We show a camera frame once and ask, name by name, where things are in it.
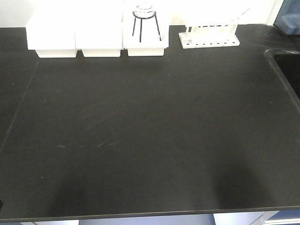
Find white bin right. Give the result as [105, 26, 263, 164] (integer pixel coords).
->
[123, 3, 169, 57]

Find white bin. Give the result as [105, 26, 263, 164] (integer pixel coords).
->
[123, 3, 169, 57]
[75, 9, 123, 58]
[25, 9, 77, 58]

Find clear glass dish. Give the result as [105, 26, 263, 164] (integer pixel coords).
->
[133, 3, 156, 18]

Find white bin middle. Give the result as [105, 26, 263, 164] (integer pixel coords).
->
[75, 9, 123, 58]

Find white test tube rack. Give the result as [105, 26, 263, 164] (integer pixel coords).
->
[179, 8, 249, 49]

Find white bin left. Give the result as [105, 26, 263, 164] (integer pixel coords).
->
[25, 9, 77, 58]

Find black sink basin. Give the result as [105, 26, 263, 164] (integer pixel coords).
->
[264, 48, 300, 105]

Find blue container top right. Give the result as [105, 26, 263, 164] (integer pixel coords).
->
[274, 0, 300, 35]

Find black wire tripod stand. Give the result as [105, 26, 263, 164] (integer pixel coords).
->
[132, 11, 162, 43]

